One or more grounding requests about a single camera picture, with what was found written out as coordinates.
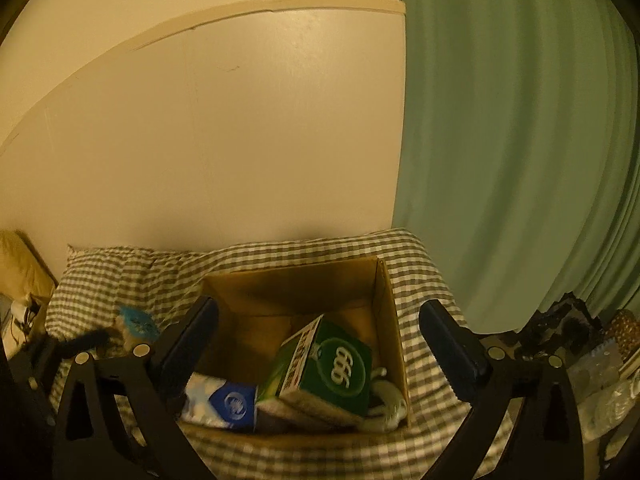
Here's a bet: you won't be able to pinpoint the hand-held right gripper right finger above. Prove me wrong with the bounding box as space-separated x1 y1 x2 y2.
419 300 587 480

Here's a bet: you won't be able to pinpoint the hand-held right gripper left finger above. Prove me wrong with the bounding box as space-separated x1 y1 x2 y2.
54 295 220 480

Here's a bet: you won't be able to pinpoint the green medicine box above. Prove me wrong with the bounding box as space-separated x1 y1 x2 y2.
256 314 374 418

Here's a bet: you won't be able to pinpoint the cardboard box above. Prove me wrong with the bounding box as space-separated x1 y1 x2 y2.
180 256 412 436

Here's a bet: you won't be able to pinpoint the blue-capped bottle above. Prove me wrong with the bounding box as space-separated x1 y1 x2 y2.
116 306 160 353

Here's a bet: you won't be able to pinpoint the blue and white packet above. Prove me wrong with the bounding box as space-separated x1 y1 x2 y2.
180 374 259 433

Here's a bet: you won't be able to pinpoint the checkered blanket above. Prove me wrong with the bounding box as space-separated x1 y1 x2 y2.
45 228 516 480

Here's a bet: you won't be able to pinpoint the dark tangled clutter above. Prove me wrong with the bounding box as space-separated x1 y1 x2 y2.
517 292 608 361

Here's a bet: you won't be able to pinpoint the clear plastic bags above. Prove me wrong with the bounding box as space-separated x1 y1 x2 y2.
567 337 640 443

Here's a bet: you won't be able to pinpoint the beige pillow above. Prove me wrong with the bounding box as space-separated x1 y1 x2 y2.
0 230 57 306

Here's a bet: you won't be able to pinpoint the green curtain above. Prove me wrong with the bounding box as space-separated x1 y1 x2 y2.
391 0 640 333

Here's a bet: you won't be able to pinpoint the white cord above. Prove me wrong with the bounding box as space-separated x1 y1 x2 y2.
361 367 407 433

